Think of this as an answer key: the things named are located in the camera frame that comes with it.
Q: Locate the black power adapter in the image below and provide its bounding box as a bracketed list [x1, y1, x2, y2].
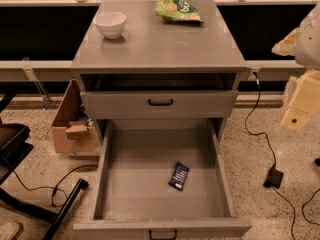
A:
[264, 167, 284, 189]

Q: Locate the closed grey top drawer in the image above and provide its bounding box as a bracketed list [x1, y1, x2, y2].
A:
[81, 91, 237, 119]

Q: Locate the black cable floor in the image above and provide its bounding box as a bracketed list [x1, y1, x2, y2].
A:
[11, 164, 99, 209]
[244, 71, 298, 240]

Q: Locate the black top drawer handle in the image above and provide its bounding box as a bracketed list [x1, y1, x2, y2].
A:
[148, 99, 174, 107]

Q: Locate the black chair frame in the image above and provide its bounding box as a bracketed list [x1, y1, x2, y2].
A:
[1, 95, 97, 240]

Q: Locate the black drawer handle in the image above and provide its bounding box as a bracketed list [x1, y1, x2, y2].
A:
[148, 230, 178, 240]
[148, 99, 174, 107]

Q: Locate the white shoe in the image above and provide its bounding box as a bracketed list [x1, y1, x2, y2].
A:
[0, 221, 23, 240]

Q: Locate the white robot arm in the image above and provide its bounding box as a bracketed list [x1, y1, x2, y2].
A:
[272, 2, 320, 131]

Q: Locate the open grey middle drawer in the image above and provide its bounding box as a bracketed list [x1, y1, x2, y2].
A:
[73, 119, 252, 240]

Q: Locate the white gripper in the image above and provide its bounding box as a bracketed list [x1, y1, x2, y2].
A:
[272, 28, 320, 131]

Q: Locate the black cable far right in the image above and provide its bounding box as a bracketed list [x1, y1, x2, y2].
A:
[301, 187, 320, 227]

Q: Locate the brown cardboard box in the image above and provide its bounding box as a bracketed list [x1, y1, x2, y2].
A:
[51, 80, 98, 153]

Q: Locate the black cable left floor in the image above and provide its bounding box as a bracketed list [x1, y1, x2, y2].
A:
[11, 164, 99, 209]

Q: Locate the white ceramic bowl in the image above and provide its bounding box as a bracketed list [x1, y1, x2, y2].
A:
[93, 12, 127, 39]

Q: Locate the black middle drawer handle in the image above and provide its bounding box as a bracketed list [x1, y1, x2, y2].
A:
[148, 230, 178, 240]

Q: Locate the black cable right floor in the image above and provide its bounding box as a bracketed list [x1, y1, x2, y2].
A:
[244, 71, 298, 240]

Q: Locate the dark blue rxbar wrapper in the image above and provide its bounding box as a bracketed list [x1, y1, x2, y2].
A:
[168, 161, 189, 191]

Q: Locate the green snack bag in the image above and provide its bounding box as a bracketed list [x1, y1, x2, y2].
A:
[155, 0, 202, 22]

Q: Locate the grey drawer cabinet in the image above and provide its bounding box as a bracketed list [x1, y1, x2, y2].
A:
[72, 0, 246, 134]

